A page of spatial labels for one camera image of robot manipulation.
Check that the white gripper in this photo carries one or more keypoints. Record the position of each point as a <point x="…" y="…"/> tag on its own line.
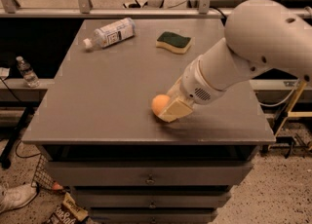
<point x="196" y="84"/>

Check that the orange fruit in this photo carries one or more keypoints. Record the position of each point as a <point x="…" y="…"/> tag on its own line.
<point x="159" y="102"/>

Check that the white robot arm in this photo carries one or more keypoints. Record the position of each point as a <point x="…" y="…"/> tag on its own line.
<point x="258" y="35"/>

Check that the green yellow sponge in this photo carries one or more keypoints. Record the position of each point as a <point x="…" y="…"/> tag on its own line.
<point x="173" y="42"/>

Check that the top drawer knob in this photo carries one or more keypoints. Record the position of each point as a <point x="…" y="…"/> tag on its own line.
<point x="150" y="180"/>

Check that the drawer knob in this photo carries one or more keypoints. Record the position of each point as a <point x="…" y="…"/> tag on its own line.
<point x="152" y="205"/>
<point x="150" y="180"/>

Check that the grey drawer cabinet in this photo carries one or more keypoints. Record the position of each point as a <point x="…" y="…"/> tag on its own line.
<point x="101" y="140"/>

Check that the lying plastic bottle white label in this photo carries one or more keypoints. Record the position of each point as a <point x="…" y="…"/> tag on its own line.
<point x="111" y="34"/>

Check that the yellow metal stand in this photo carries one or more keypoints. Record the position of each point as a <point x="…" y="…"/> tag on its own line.
<point x="286" y="113"/>

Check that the standing clear water bottle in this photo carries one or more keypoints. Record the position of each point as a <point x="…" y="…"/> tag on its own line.
<point x="27" y="72"/>

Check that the snack bag on floor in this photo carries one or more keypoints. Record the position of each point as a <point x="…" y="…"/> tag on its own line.
<point x="68" y="212"/>

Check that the white sneaker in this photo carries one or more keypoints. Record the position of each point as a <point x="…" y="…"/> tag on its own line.
<point x="17" y="197"/>

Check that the wire mesh basket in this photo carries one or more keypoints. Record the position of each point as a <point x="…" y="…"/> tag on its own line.
<point x="41" y="176"/>

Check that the grey metal rail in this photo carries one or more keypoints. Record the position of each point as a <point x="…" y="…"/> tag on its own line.
<point x="117" y="14"/>

